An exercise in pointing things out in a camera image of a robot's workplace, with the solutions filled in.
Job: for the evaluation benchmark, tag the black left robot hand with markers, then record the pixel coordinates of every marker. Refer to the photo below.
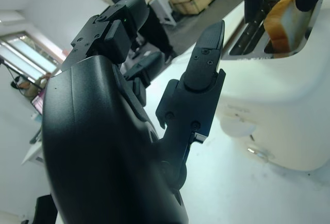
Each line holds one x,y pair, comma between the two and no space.
98,131

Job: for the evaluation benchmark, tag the slice of toast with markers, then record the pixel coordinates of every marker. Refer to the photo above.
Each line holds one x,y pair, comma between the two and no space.
281,25

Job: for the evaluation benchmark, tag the person in dark trousers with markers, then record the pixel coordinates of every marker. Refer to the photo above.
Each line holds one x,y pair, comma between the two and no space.
159,33

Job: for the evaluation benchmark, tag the white two-slot toaster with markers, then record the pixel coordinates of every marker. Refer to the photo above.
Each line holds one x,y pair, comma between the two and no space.
283,105

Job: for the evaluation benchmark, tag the white toaster lever knob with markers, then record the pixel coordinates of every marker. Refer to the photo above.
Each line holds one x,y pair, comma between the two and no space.
239,131

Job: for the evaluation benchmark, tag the bright window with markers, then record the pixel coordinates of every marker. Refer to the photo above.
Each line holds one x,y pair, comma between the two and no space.
28,51

